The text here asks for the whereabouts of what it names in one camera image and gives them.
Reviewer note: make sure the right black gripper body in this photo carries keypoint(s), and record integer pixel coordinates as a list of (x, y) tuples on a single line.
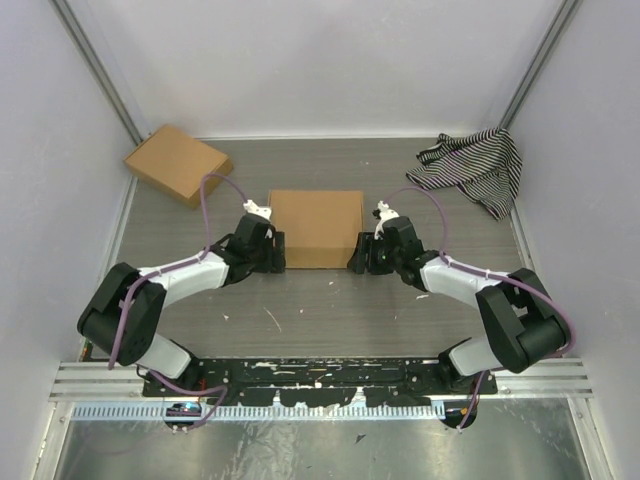
[(389, 258)]

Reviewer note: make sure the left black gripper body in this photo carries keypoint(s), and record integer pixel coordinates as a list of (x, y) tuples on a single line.
[(262, 259)]

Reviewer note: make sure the brown cardboard box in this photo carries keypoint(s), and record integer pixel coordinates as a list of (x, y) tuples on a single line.
[(173, 162), (321, 227)]

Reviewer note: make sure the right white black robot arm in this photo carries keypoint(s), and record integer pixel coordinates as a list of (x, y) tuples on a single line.
[(521, 324)]

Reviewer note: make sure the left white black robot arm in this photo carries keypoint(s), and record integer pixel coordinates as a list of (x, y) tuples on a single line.
[(123, 314)]

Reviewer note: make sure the black white striped cloth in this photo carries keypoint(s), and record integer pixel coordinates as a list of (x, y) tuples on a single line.
[(485, 167)]

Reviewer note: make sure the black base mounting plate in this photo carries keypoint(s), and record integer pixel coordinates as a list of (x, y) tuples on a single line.
[(323, 382)]

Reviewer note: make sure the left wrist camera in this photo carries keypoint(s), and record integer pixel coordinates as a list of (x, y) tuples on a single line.
[(259, 210)]

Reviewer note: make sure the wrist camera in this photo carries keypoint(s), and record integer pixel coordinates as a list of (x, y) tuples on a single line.
[(382, 213), (259, 210)]

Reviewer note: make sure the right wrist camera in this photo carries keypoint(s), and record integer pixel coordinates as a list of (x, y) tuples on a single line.
[(382, 213)]

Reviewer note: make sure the white slotted cable duct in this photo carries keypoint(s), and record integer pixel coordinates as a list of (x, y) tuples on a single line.
[(191, 411)]

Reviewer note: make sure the aluminium front rail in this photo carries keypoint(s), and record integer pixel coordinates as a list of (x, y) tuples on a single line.
[(556, 378)]

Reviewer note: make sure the right aluminium corner post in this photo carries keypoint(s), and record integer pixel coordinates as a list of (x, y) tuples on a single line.
[(551, 38)]

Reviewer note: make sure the aluminium corner post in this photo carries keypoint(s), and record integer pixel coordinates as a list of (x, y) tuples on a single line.
[(551, 38), (84, 29)]

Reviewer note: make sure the left aluminium corner post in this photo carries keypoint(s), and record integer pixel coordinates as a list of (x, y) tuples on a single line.
[(84, 29)]

